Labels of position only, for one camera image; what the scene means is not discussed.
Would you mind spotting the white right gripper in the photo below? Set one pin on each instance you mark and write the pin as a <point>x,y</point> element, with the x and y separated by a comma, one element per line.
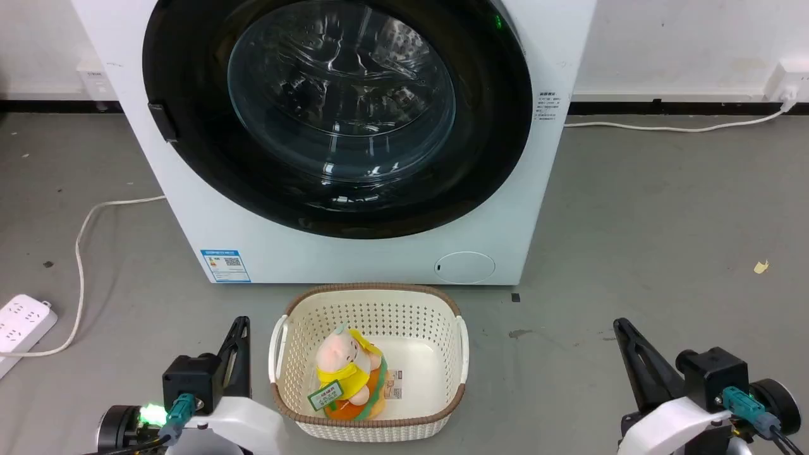
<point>670,426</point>

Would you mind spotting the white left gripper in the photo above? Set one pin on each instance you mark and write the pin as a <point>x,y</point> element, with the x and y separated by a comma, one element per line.
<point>243,423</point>

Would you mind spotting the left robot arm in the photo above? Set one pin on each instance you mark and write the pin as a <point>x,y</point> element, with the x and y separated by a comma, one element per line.
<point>123,430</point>

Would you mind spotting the white front-load washing machine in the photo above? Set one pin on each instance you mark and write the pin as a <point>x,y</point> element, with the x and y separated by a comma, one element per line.
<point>354,259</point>

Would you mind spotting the round black glass washer door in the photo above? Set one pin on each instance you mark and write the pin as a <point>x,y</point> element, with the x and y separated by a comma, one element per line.
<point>189,158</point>

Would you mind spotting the blue energy label sticker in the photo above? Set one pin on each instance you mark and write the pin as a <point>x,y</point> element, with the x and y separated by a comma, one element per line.
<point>225,266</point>

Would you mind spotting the green paper doll tag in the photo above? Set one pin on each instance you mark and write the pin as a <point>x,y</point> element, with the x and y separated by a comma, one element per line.
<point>325,395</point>

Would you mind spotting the pink and yellow plush doll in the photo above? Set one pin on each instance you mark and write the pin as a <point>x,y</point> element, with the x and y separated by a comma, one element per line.
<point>346,363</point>

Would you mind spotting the yellow paper scrap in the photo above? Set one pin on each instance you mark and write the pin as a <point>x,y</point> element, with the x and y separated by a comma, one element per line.
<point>761,266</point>

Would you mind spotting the white barcode label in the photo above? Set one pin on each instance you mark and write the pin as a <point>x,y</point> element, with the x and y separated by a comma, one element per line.
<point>394,384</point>

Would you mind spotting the cream plastic laundry basket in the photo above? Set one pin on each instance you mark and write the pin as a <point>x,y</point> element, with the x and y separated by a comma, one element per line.
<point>417,328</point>

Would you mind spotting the round white filter cover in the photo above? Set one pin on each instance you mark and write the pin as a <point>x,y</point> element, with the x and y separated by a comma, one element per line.
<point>464,268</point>

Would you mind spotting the white power strip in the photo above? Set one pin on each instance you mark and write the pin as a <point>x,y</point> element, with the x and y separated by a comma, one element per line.
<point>22,322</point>

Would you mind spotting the small printed text sticker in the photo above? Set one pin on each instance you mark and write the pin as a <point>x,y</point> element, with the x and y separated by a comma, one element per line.
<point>547,107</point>

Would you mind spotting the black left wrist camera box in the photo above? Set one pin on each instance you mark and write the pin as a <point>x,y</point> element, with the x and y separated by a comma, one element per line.
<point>189,379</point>

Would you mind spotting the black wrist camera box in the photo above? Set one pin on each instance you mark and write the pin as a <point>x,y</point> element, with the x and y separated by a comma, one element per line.
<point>189,379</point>
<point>711,376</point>

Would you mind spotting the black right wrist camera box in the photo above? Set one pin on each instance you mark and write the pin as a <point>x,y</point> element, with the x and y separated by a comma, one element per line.
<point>711,376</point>

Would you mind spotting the white wall junction box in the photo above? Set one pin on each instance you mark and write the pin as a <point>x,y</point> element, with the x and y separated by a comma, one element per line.
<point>96,82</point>

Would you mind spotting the white wall socket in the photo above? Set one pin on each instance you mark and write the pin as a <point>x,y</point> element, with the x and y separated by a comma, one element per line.
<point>787,79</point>

